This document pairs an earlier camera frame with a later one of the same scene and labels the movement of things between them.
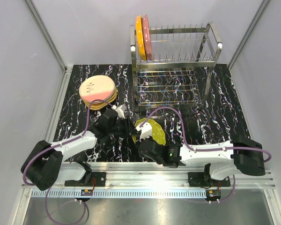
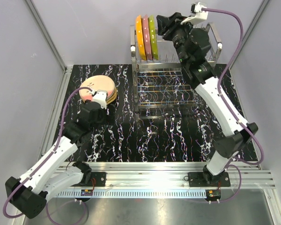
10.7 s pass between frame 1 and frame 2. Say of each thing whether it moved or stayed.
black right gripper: moved
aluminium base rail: stayed
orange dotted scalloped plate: stayed
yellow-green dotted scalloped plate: moved
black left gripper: moved
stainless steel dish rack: stayed
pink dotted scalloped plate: stayed
